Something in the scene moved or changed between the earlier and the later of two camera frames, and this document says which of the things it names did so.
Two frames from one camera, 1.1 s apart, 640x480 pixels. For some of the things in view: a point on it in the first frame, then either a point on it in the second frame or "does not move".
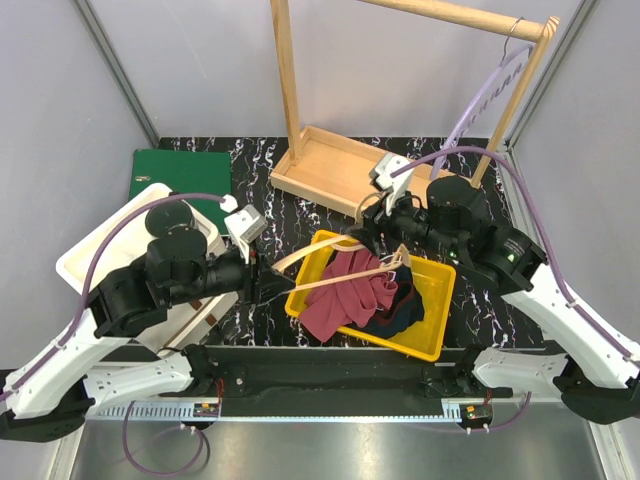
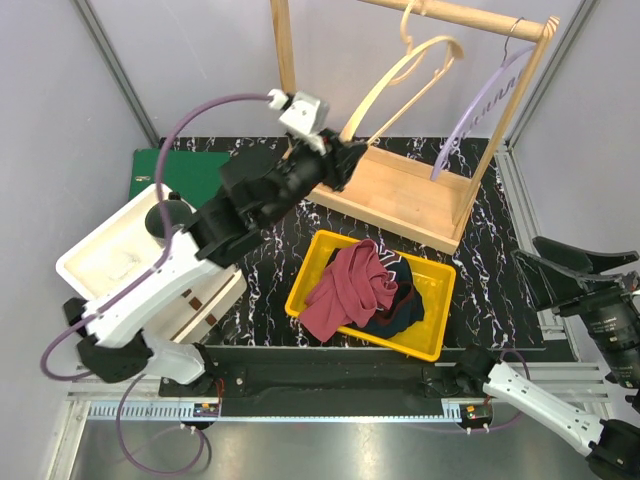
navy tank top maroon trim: [406, 310] does not move
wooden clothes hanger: [404, 260] to [454, 51]
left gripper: [270, 285] to [339, 161]
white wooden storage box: [122, 242] does not move
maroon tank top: [331, 309] does not move
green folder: [186, 172] does not move
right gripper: [376, 220] to [549, 282]
